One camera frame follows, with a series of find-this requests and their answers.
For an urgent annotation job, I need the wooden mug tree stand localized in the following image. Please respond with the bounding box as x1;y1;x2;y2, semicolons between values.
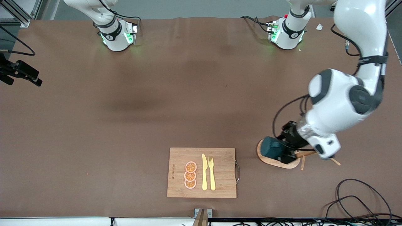
257;138;341;171

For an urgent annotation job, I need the yellow plastic knife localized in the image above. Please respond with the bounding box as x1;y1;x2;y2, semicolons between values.
202;153;208;191

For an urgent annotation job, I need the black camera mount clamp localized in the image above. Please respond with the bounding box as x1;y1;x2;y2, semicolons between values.
0;53;43;87

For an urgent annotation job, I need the aluminium frame profile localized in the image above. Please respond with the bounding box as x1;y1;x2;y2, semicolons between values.
385;0;402;18
0;0;43;28

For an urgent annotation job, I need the bamboo cutting board, metal handle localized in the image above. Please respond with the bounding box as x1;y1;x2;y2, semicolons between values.
167;148;241;199

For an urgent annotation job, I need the teal mug with yellow inside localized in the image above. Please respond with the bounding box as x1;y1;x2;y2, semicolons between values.
260;136;291;161

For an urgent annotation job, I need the black cable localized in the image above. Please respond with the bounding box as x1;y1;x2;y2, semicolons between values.
0;25;36;56
240;15;274;34
272;94;312;142
97;0;142;24
323;178;393;226
330;24;361;76

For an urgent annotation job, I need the metal table edge bracket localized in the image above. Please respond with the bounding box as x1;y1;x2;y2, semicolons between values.
192;208;212;226

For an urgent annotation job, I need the yellow plastic fork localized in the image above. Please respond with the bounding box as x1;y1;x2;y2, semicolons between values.
208;156;216;191

